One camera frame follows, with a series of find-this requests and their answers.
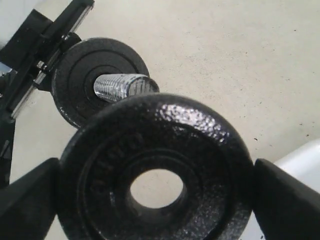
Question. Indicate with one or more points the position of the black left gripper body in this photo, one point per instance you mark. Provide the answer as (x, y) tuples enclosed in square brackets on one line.
[(7, 132)]

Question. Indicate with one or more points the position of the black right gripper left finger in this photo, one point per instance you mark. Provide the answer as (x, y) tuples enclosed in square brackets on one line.
[(27, 206)]

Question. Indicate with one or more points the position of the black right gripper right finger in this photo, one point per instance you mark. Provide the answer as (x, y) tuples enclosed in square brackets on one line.
[(284, 207)]

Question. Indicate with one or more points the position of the black far-end weight plate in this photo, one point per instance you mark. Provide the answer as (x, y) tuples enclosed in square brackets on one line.
[(72, 83)]

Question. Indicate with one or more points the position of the chrome dumbbell bar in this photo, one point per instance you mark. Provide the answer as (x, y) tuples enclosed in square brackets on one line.
[(115, 87)]

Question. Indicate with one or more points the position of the white rectangular tray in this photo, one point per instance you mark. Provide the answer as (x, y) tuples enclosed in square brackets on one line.
[(304, 164)]

